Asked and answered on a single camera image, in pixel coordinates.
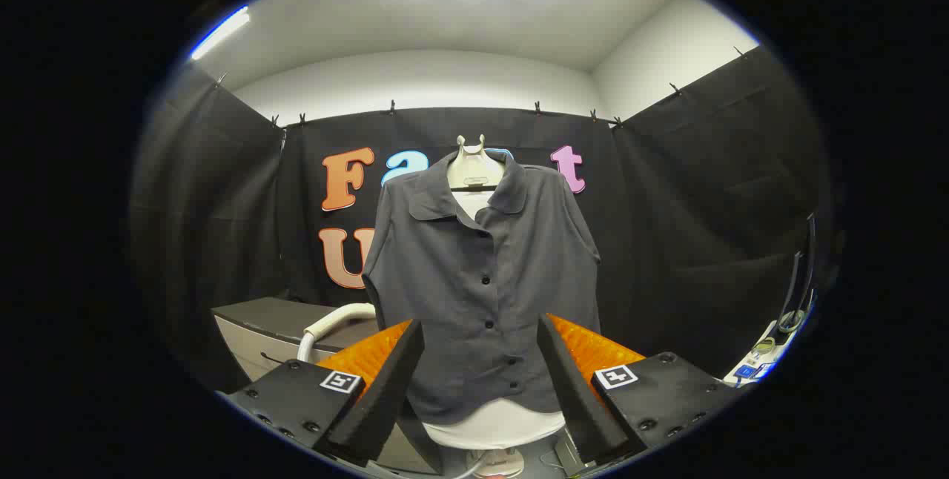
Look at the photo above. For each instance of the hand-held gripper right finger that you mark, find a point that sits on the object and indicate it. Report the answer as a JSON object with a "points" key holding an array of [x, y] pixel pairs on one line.
{"points": [[574, 390]]}

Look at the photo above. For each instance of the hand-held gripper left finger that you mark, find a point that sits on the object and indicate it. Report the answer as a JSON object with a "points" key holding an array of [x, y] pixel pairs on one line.
{"points": [[385, 390]]}

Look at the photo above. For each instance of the white garment steamer head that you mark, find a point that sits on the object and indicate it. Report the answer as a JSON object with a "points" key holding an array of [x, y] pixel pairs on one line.
{"points": [[334, 318]]}

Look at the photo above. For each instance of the grey button-up shirt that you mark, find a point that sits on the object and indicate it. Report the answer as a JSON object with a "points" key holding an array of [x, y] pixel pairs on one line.
{"points": [[460, 279]]}

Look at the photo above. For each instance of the white steamer base unit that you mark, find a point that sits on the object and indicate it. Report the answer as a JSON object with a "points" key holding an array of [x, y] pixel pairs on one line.
{"points": [[495, 463]]}

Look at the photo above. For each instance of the cream clothes hanger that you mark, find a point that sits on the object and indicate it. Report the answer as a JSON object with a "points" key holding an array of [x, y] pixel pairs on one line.
{"points": [[474, 164]]}

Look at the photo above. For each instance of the white cabinet with grey top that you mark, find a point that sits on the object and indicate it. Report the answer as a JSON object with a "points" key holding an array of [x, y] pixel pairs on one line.
{"points": [[259, 316]]}

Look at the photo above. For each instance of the white side table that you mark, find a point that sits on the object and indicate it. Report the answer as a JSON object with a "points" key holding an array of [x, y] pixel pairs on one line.
{"points": [[745, 371]]}

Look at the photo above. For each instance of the black backdrop cloth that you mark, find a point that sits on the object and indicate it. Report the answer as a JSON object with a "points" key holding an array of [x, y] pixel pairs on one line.
{"points": [[689, 227]]}

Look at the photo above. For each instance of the row of black cloth clips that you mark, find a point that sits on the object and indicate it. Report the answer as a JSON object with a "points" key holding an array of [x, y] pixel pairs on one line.
{"points": [[391, 107]]}

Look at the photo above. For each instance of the narrow ceiling light strip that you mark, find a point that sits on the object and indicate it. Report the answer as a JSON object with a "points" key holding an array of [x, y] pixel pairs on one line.
{"points": [[220, 32]]}

